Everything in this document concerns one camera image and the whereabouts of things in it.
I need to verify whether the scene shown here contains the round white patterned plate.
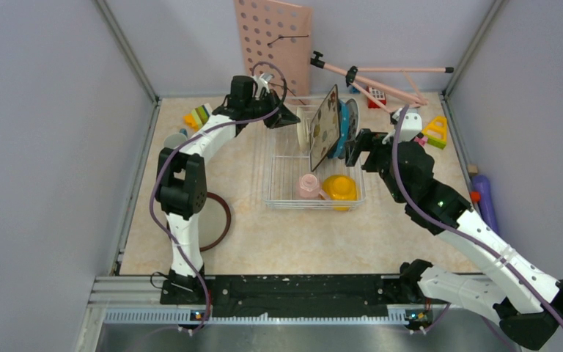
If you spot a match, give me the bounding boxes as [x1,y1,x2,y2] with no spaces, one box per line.
[344,98,359,141]

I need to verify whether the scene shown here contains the pink pegboard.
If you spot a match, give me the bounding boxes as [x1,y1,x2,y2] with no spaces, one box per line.
[234,0,314,96]

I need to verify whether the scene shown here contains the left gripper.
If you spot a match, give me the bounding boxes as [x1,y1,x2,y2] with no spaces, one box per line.
[245,89,300,129]

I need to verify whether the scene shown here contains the pink tripod stand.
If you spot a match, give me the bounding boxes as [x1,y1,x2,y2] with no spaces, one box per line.
[310,51,455,114]

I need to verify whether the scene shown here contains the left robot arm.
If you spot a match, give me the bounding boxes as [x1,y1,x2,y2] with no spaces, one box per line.
[152,73,300,303]

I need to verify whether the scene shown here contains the yellow triangle toy block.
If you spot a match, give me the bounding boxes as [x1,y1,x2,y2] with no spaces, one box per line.
[422,116,449,150]

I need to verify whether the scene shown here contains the cream bowl with brown rim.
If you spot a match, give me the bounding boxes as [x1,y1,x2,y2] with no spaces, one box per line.
[296,106,316,155]

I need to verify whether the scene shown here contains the blue grey mug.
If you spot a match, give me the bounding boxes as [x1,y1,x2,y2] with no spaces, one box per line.
[163,128,188,149]

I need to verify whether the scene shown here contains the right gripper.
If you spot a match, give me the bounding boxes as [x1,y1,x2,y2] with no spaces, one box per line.
[345,128,414,203]

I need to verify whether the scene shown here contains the yellow ribbed bowl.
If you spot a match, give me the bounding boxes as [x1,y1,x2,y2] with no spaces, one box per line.
[323,175,358,201]

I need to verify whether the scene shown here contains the dark brown round saucer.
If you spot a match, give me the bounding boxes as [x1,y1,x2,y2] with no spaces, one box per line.
[199,192,232,252]

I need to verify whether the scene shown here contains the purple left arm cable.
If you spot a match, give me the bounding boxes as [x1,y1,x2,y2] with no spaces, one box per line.
[149,60,288,336]

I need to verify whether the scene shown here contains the square floral plate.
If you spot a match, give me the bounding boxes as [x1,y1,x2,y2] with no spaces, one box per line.
[309,84,340,172]

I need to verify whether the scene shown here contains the teal polka dot plate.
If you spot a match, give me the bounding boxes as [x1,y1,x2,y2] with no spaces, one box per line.
[328,100,350,159]

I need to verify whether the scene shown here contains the red toy block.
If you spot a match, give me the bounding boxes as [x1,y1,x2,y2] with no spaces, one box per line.
[366,86,387,109]

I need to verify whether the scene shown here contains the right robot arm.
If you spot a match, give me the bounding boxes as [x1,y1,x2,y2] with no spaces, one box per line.
[345,108,563,351]

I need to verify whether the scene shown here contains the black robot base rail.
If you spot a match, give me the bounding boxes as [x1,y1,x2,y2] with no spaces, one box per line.
[160,274,436,318]

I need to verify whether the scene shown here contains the small wooden block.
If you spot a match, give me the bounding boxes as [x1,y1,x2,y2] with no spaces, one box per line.
[467,164,479,177]

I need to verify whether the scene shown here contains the pink mug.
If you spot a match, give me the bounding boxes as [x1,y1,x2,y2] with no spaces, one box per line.
[296,173,331,200]

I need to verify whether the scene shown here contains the stacked coloured toy blocks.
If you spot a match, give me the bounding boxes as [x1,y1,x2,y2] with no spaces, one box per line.
[183,103,212,131]

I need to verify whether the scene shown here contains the white wire dish rack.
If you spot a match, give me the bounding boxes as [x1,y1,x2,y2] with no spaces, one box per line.
[263,125,367,211]

